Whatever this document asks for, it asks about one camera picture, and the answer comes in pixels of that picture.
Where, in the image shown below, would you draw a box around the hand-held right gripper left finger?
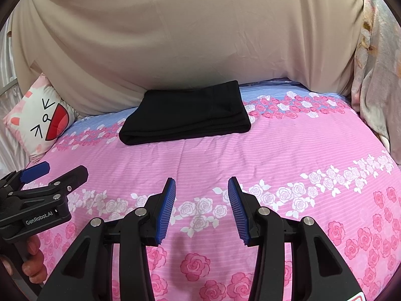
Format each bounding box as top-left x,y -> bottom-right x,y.
37,177 -> 177,301

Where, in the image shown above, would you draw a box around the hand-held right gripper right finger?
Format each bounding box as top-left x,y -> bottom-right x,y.
228,176 -> 361,301

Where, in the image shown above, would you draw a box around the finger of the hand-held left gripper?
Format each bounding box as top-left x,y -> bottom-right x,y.
0,161 -> 51,195
13,165 -> 89,200

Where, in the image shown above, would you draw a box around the black pants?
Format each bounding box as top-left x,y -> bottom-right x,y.
118,80 -> 253,146

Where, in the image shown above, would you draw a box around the person's left hand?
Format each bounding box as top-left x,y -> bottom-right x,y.
21,235 -> 49,285

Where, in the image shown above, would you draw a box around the shiny pale satin curtain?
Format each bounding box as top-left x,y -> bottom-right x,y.
0,31 -> 36,176

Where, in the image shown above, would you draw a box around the cat face pillow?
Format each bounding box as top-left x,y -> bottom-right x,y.
3,73 -> 79,164

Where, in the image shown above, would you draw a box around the pink floral bed sheet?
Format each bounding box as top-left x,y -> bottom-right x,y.
0,78 -> 401,301

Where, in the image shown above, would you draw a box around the beige draped cloth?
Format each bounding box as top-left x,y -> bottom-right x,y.
8,0 -> 366,118

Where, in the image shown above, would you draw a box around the grey metal rail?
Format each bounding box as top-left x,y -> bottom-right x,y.
0,80 -> 20,97

